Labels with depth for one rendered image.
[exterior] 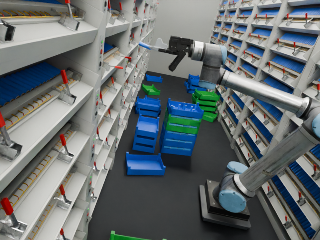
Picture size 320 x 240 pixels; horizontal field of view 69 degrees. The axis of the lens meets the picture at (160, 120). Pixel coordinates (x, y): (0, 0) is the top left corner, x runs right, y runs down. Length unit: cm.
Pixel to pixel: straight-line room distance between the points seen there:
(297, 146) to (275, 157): 12
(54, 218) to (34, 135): 41
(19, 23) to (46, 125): 21
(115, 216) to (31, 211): 97
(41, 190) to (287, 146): 106
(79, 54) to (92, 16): 13
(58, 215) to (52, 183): 20
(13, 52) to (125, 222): 128
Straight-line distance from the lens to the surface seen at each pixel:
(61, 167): 76
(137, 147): 214
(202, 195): 176
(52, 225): 86
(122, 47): 151
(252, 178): 136
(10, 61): 41
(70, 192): 96
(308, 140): 127
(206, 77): 119
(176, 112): 202
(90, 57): 83
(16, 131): 53
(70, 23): 63
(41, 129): 56
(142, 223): 155
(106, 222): 153
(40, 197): 67
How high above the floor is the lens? 116
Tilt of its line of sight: 24 degrees down
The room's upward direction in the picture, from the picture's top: 12 degrees clockwise
